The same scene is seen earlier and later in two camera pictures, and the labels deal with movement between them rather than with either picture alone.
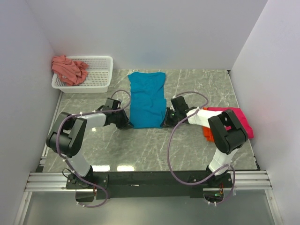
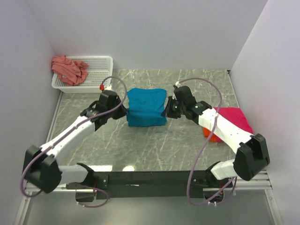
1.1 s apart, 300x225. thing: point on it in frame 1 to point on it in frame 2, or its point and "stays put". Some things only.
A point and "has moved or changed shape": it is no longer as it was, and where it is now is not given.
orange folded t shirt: (207, 131) stays put
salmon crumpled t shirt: (70, 72) stays put
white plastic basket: (100, 74) stays put
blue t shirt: (147, 102) has moved or changed shape
